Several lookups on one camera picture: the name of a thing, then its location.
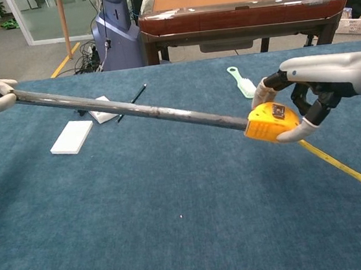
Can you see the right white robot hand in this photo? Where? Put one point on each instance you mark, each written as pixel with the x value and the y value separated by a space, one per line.
pixel 323 70

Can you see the small white card box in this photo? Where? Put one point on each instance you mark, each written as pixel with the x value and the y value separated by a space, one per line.
pixel 103 117

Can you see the thin metal rod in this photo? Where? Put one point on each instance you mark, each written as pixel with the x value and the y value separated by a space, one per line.
pixel 140 93

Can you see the brown mahjong table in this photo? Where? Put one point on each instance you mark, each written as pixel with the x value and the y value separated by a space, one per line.
pixel 235 14

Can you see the blue carpet table cover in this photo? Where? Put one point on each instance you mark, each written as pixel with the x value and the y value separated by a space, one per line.
pixel 177 223

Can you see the wooden pole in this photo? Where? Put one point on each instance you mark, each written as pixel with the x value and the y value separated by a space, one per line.
pixel 63 24

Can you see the flat white rectangular plate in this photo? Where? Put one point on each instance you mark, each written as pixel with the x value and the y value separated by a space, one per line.
pixel 71 137

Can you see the black binder clips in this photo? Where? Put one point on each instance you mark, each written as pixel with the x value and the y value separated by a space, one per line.
pixel 81 112

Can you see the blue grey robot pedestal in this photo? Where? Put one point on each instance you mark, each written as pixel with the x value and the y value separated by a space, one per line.
pixel 117 34

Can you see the yellow tape measure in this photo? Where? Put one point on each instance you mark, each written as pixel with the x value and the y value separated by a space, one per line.
pixel 267 125

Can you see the mint green brush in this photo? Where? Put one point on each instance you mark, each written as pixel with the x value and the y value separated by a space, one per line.
pixel 243 85

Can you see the white plastic basket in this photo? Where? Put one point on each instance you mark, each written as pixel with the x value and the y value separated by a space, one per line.
pixel 355 26

